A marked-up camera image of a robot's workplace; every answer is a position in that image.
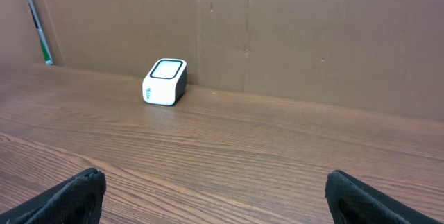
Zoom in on white green strip behind cardboard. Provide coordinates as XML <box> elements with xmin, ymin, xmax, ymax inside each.
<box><xmin>28</xmin><ymin>0</ymin><xmax>54</xmax><ymax>65</ymax></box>

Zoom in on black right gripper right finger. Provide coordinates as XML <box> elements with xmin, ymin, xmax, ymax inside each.
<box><xmin>325</xmin><ymin>170</ymin><xmax>440</xmax><ymax>224</ymax></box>

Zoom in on white barcode scanner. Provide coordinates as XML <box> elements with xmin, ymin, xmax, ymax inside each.
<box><xmin>142</xmin><ymin>58</ymin><xmax>187</xmax><ymax>106</ymax></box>

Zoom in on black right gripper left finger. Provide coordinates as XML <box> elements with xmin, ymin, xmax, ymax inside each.
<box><xmin>1</xmin><ymin>168</ymin><xmax>106</xmax><ymax>224</ymax></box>

